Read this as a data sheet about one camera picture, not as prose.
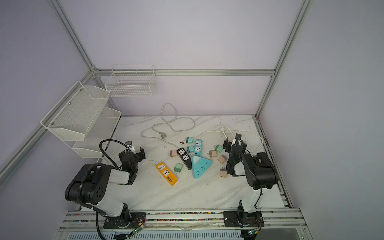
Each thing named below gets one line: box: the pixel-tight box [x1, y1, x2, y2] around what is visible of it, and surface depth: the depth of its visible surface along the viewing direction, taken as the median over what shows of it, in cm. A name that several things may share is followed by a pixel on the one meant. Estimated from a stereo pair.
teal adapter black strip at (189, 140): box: [186, 136, 194, 144], surface depth 106 cm
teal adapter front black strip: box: [186, 145, 195, 153], surface depth 100 cm
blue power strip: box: [194, 139, 203, 157], surface depth 100 cm
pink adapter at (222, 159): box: [217, 154, 227, 164], surface depth 96 cm
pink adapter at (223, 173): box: [219, 168, 228, 178], surface depth 90 cm
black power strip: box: [177, 147, 193, 171], surface depth 95 cm
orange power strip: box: [155, 162, 178, 186], surface depth 89 cm
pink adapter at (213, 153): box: [209, 150, 217, 158], surface depth 99 cm
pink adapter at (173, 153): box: [167, 149, 178, 158], surface depth 99 cm
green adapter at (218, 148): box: [214, 144, 223, 153], surface depth 100 cm
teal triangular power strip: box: [191, 155, 213, 179], surface depth 90 cm
